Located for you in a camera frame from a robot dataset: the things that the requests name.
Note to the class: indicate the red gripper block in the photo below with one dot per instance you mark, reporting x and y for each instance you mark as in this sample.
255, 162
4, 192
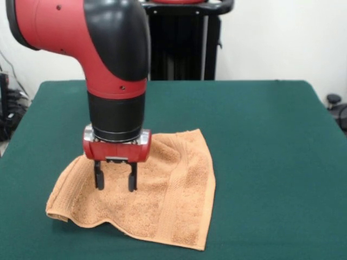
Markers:
116, 151

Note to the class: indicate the tan terry towel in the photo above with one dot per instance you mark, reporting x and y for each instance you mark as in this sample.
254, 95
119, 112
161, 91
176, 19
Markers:
176, 195

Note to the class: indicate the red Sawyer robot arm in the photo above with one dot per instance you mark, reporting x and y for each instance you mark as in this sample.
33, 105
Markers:
67, 32

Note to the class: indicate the dark green table cloth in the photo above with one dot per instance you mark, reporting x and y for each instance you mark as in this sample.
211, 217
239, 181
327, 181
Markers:
271, 135

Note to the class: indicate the dark grey chair base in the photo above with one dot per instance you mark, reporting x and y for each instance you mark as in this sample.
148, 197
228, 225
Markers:
334, 99

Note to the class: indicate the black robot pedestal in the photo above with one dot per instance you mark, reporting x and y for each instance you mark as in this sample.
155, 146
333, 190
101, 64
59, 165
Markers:
179, 48

